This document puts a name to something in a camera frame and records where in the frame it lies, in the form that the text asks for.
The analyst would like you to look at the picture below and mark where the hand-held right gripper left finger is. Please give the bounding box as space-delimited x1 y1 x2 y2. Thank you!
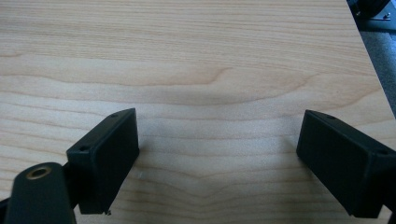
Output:
65 107 140 216

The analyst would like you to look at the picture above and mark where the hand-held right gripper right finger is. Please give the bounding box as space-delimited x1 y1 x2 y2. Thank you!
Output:
295 109 396 219

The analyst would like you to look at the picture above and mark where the metal stand base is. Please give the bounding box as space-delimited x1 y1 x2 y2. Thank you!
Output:
346 0 396 22

